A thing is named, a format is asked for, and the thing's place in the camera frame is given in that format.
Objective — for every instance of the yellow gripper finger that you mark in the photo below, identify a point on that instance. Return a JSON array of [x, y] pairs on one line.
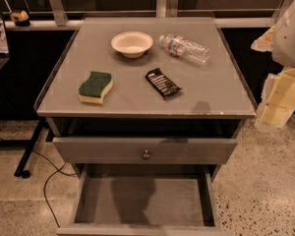
[[264, 42], [278, 99]]

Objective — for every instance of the green and yellow sponge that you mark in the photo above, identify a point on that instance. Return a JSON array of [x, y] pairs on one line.
[[95, 87]]

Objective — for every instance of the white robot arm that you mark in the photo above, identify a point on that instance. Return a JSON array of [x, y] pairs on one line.
[[283, 40]]

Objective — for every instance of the grey drawer cabinet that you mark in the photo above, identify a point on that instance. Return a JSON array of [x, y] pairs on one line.
[[213, 103]]

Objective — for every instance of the round metal drawer knob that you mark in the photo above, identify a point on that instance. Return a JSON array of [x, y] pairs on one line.
[[146, 154]]

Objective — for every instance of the grey open middle drawer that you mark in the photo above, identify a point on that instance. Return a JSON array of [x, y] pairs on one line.
[[143, 200]]

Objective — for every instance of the grey top drawer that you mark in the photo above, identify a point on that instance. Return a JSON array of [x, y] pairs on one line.
[[130, 150]]

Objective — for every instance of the clear plastic water bottle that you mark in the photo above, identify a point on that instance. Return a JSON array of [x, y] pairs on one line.
[[179, 46]]

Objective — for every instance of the metal window railing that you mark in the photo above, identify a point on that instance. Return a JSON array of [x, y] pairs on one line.
[[52, 14]]

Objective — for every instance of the black snack bar wrapper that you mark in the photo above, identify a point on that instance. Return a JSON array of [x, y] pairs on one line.
[[161, 83]]

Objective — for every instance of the white paper bowl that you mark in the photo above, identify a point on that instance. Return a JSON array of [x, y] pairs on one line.
[[132, 44]]

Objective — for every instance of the yellow and black tape dispenser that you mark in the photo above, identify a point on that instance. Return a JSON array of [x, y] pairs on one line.
[[20, 18]]

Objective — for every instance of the black table leg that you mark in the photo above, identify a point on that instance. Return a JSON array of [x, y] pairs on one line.
[[20, 171]]

